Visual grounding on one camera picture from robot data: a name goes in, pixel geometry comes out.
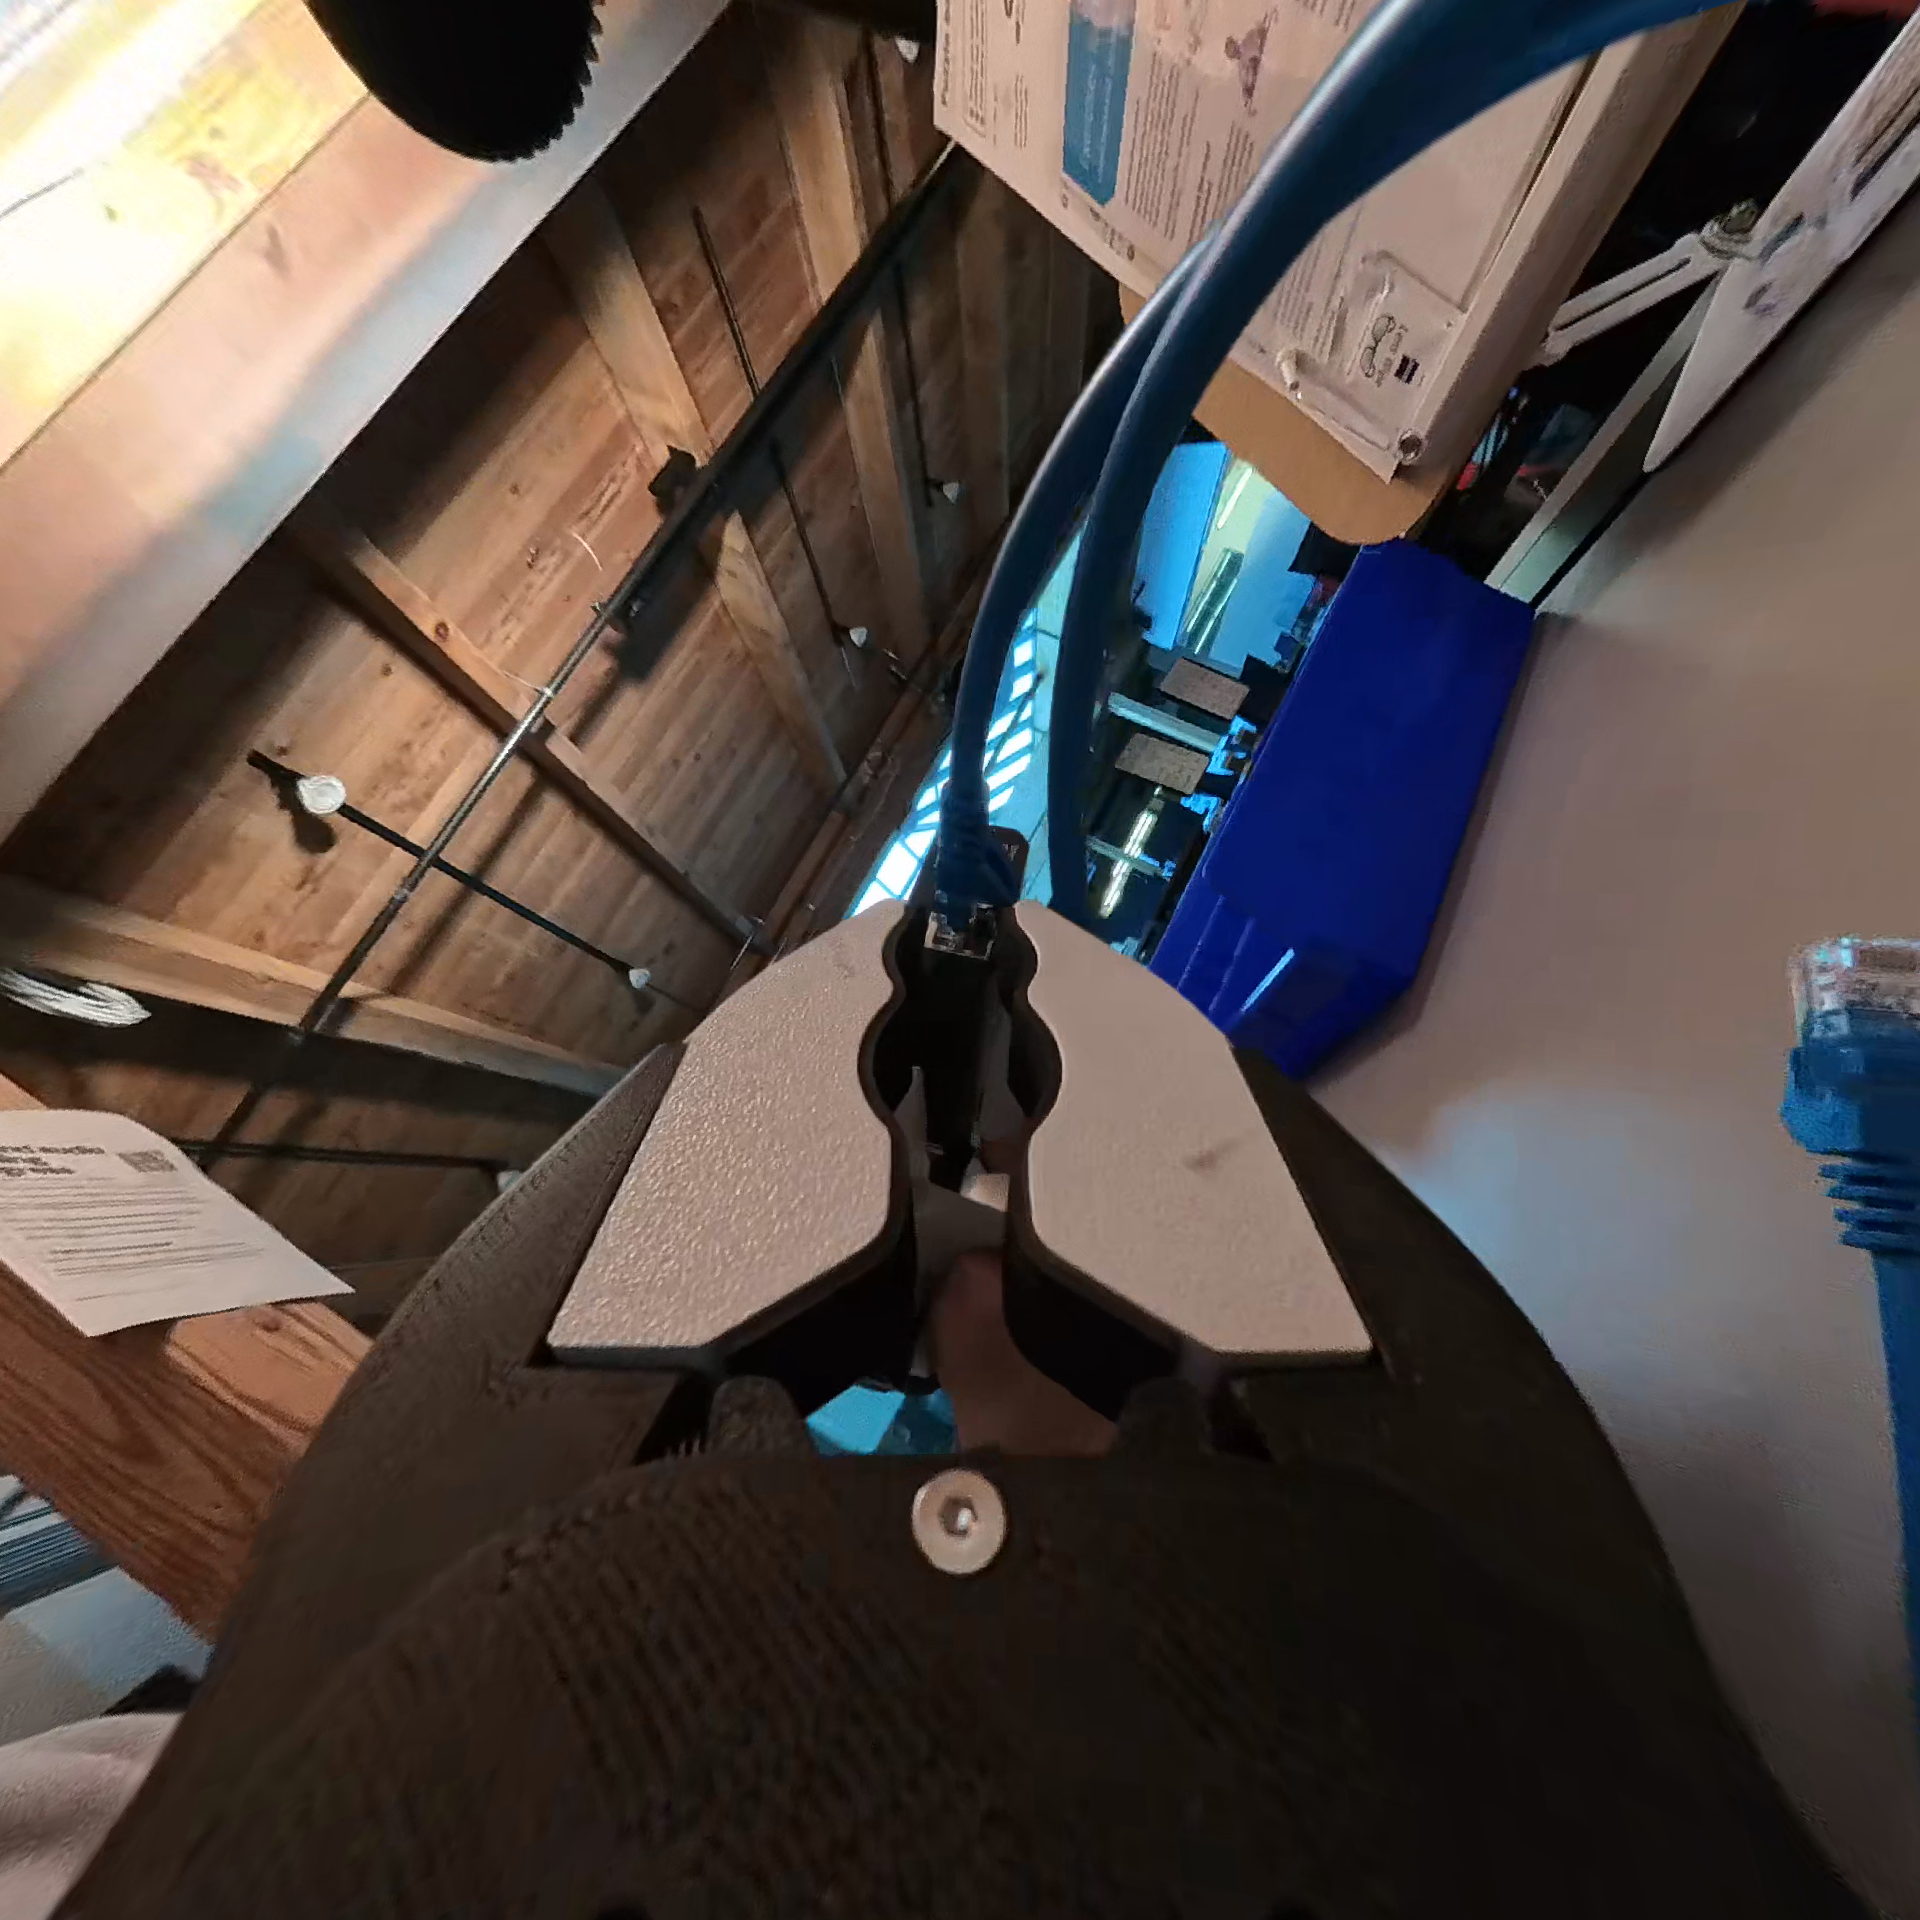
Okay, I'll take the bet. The white paper notice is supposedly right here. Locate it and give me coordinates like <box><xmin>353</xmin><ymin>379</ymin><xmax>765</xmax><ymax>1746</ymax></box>
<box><xmin>0</xmin><ymin>1106</ymin><xmax>354</xmax><ymax>1341</ymax></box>

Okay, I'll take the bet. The black ceiling light rail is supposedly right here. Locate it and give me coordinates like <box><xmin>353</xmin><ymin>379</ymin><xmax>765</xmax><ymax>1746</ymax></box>
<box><xmin>195</xmin><ymin>152</ymin><xmax>976</xmax><ymax>1157</ymax></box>

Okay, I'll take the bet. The blue storage bin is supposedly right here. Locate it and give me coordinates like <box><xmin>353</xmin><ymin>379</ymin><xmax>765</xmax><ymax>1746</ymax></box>
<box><xmin>1148</xmin><ymin>538</ymin><xmax>1539</xmax><ymax>1082</ymax></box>

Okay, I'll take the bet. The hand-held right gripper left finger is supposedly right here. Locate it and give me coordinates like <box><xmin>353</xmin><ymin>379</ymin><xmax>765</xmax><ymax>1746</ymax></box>
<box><xmin>547</xmin><ymin>902</ymin><xmax>921</xmax><ymax>1375</ymax></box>

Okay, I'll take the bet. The blue ethernet cable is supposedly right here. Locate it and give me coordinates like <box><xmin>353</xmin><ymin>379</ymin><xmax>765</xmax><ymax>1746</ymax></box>
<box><xmin>921</xmin><ymin>0</ymin><xmax>1920</xmax><ymax>1653</ymax></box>

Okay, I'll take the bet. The grey desk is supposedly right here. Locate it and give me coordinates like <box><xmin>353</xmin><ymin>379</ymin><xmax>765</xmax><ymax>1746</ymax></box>
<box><xmin>1224</xmin><ymin>195</ymin><xmax>1920</xmax><ymax>1920</ymax></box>

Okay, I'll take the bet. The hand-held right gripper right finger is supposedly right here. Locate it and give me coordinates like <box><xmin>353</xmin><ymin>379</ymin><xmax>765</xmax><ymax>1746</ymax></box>
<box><xmin>997</xmin><ymin>902</ymin><xmax>1374</xmax><ymax>1375</ymax></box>

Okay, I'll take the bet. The lens wipe packet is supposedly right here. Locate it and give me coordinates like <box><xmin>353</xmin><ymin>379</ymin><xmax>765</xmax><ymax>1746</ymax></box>
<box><xmin>1350</xmin><ymin>257</ymin><xmax>1473</xmax><ymax>408</ymax></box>

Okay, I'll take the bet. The wooden post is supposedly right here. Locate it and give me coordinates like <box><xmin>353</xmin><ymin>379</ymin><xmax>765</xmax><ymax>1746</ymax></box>
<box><xmin>0</xmin><ymin>1247</ymin><xmax>378</xmax><ymax>1638</ymax></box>

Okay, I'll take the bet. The printed instruction sheet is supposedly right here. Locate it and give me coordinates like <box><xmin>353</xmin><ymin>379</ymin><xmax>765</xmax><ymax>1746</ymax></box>
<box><xmin>937</xmin><ymin>0</ymin><xmax>1478</xmax><ymax>482</ymax></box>

